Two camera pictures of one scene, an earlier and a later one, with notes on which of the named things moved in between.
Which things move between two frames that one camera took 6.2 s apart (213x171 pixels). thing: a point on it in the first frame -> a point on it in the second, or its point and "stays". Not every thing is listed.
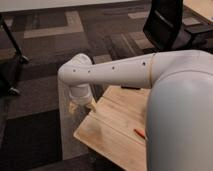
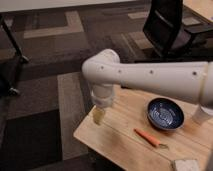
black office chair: [164, 29] stays
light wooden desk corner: [201, 8] stays
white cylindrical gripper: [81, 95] -> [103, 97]
